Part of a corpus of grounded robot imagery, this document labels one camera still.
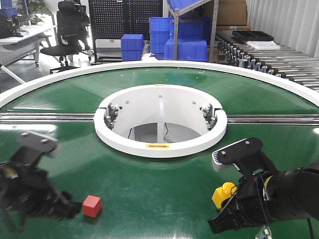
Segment cardboard box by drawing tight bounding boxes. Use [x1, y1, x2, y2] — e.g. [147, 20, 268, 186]
[217, 0, 247, 26]

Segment red cube block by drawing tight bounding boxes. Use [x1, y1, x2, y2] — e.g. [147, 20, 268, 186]
[82, 195, 102, 218]

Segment white ring guard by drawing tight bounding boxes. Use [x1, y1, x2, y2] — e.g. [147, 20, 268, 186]
[94, 84, 227, 158]
[0, 60, 319, 108]

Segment steel conveyor rollers left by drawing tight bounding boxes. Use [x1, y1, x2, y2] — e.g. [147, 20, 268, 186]
[0, 113, 94, 122]

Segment stacked blue crates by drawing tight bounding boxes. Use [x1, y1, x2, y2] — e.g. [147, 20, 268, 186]
[149, 17, 212, 62]

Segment potted green plant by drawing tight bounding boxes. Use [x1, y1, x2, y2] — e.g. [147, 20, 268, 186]
[13, 0, 52, 25]

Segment metal rack with bins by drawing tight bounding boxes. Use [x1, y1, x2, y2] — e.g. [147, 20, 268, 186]
[167, 0, 219, 63]

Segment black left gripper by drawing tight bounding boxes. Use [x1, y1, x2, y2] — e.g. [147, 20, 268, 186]
[0, 161, 82, 233]

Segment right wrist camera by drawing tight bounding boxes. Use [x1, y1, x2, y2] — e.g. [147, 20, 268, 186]
[212, 137, 277, 180]

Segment white inner ring guard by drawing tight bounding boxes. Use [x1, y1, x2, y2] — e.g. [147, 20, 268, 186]
[94, 84, 227, 158]

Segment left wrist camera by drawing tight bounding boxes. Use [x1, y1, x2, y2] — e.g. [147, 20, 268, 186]
[17, 131, 59, 158]

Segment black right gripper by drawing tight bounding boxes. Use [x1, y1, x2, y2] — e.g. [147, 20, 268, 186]
[208, 171, 281, 234]

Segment black office chair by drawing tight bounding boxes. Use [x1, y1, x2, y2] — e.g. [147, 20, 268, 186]
[40, 0, 89, 74]

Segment black perforated panel cabinet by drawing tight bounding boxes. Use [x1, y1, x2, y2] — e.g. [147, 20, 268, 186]
[88, 0, 163, 64]

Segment white outer ring guard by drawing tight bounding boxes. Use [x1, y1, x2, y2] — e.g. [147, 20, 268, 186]
[0, 60, 319, 108]

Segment roller conveyor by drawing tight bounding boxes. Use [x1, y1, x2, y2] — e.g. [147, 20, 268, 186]
[215, 30, 319, 92]

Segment black backpack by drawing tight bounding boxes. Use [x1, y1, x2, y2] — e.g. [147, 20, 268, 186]
[0, 12, 17, 39]

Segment yellow block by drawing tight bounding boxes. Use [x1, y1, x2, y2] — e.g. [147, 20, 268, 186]
[212, 182, 237, 209]

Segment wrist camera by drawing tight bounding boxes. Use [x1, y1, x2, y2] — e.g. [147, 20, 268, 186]
[212, 137, 277, 180]
[17, 131, 59, 158]

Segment blue crate on floor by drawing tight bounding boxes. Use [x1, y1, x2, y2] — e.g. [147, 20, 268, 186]
[121, 34, 145, 61]

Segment white desk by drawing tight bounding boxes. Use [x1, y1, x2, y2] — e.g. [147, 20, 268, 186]
[0, 25, 56, 84]

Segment black tray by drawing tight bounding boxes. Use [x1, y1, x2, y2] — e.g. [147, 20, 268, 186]
[232, 30, 274, 41]

